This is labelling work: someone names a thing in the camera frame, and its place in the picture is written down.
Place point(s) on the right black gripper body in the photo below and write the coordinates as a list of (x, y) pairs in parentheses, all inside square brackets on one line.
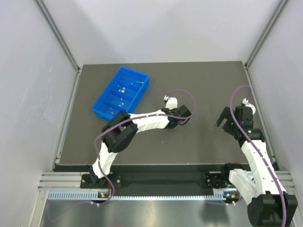
[(225, 117)]

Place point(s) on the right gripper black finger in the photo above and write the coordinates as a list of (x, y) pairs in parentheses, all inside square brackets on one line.
[(225, 114), (219, 122)]

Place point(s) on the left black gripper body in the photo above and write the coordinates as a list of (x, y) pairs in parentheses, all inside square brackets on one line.
[(182, 111)]

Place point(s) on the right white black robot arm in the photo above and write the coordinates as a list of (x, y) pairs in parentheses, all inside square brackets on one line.
[(268, 202)]

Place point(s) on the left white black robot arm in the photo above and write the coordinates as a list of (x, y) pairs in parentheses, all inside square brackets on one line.
[(118, 133)]

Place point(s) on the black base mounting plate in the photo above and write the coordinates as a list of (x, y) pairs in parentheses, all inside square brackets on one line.
[(163, 180)]

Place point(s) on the blue plastic compartment bin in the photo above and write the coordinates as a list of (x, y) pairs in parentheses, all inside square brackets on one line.
[(111, 97)]

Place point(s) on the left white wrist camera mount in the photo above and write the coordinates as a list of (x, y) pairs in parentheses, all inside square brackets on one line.
[(171, 102)]

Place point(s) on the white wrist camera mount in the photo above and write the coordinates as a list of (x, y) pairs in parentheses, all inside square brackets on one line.
[(245, 102), (171, 102)]

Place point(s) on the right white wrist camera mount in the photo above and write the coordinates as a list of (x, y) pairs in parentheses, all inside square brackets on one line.
[(245, 102)]

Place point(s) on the left aluminium corner post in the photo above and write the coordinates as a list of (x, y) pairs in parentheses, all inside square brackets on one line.
[(55, 30)]

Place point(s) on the aluminium corner post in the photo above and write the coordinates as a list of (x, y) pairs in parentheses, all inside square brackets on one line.
[(55, 30), (264, 35)]

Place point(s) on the grey slotted cable duct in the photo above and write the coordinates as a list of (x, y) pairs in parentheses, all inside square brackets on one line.
[(102, 195)]

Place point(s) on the right aluminium corner post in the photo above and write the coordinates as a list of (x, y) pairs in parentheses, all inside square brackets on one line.
[(264, 35)]

